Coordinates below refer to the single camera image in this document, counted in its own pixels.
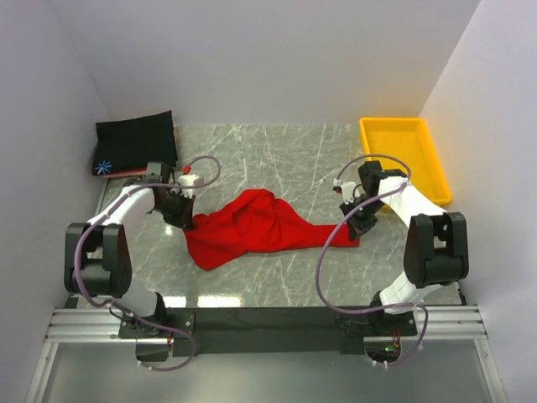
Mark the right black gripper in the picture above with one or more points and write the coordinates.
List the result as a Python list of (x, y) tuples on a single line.
[(358, 227)]

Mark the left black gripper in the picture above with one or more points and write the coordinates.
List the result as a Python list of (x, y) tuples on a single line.
[(184, 220)]

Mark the red t shirt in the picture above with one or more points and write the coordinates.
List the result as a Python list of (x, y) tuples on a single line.
[(256, 222)]

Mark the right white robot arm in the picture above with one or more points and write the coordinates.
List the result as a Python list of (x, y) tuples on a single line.
[(435, 253)]

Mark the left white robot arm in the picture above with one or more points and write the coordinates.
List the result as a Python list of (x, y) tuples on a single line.
[(97, 253)]

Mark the folded pink t shirt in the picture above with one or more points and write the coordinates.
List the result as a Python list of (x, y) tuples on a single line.
[(126, 173)]

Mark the folded black t shirt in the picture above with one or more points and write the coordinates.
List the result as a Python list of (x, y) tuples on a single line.
[(131, 144)]

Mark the yellow plastic bin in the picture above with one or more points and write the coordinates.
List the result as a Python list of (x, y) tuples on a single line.
[(409, 140)]

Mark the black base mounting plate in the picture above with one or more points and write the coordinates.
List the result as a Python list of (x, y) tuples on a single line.
[(189, 332)]

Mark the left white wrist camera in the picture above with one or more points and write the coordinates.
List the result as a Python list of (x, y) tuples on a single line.
[(188, 184)]

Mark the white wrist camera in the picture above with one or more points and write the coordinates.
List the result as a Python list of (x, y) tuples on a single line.
[(346, 189), (188, 184)]

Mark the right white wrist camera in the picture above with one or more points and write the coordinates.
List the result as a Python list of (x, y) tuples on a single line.
[(346, 189)]

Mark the aluminium frame rail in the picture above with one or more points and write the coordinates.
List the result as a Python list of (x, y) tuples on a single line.
[(98, 326)]

